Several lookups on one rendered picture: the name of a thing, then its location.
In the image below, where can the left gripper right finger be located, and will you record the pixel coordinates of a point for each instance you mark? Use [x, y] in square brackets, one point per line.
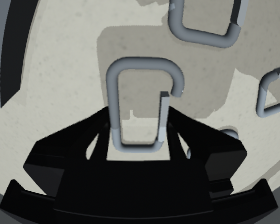
[221, 153]

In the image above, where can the grey tray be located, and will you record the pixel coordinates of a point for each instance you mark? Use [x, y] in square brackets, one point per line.
[15, 22]

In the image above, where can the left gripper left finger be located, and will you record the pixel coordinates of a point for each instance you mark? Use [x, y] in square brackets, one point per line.
[73, 141]

